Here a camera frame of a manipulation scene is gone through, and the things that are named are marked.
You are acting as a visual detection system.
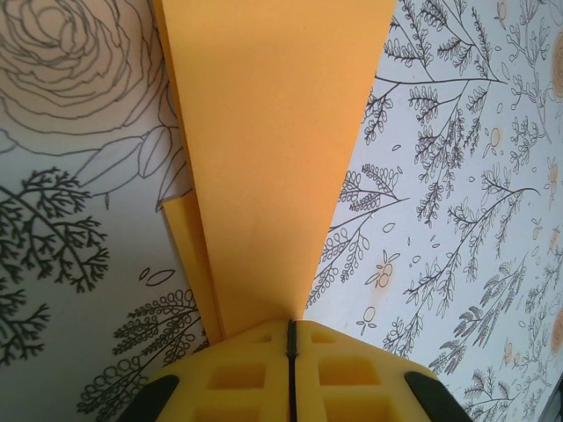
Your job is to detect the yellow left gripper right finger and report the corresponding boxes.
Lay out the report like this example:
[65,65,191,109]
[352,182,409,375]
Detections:
[289,318,461,422]

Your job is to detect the floral print table cover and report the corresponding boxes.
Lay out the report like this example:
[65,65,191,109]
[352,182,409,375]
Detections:
[0,0,563,422]

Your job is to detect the orange paper sheet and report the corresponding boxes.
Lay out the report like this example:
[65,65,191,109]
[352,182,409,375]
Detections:
[151,0,398,345]

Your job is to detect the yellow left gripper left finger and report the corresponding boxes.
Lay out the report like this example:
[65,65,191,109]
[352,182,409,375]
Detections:
[124,318,294,422]

